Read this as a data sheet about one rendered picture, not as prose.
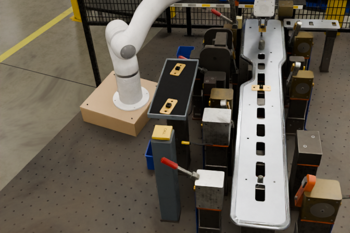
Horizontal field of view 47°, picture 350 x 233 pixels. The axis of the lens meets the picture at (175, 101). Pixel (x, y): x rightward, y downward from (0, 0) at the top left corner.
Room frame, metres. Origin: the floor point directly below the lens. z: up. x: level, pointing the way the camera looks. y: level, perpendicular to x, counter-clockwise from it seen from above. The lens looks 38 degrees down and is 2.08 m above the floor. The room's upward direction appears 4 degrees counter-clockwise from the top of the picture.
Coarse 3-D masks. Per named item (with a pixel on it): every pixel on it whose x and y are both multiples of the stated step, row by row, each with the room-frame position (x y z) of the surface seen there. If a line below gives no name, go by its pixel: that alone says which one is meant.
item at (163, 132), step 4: (156, 128) 1.02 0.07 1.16; (160, 128) 1.02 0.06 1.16; (164, 128) 1.02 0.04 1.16; (168, 128) 1.02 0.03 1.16; (156, 132) 1.00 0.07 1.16; (160, 132) 1.00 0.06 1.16; (164, 132) 1.00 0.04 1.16; (168, 132) 1.00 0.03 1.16; (152, 136) 0.98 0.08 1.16; (156, 136) 0.98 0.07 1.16; (160, 136) 0.98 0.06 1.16; (164, 136) 0.98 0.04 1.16; (168, 136) 0.98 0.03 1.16
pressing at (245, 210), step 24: (240, 48) 1.76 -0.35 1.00; (264, 72) 1.53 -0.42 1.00; (240, 96) 1.36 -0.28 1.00; (240, 120) 1.21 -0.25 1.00; (264, 120) 1.20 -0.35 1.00; (240, 144) 1.08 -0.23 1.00; (240, 168) 0.96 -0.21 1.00; (240, 192) 0.85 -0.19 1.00; (288, 192) 0.84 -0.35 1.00; (240, 216) 0.76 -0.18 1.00; (264, 216) 0.75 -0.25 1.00; (288, 216) 0.75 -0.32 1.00
